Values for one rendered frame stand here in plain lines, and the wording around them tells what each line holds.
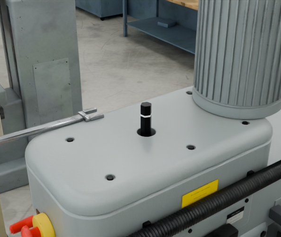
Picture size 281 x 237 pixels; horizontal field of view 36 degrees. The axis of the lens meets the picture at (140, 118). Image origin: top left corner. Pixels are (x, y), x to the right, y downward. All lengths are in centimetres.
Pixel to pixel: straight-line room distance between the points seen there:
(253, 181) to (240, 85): 19
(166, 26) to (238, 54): 628
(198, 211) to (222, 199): 6
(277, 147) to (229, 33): 36
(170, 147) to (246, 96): 20
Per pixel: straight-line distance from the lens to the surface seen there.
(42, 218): 81
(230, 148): 83
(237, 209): 97
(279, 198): 111
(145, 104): 82
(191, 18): 719
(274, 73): 90
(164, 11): 771
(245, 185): 87
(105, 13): 829
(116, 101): 517
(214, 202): 82
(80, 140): 82
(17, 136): 85
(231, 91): 89
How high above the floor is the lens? 232
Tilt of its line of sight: 29 degrees down
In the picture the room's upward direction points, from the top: straight up
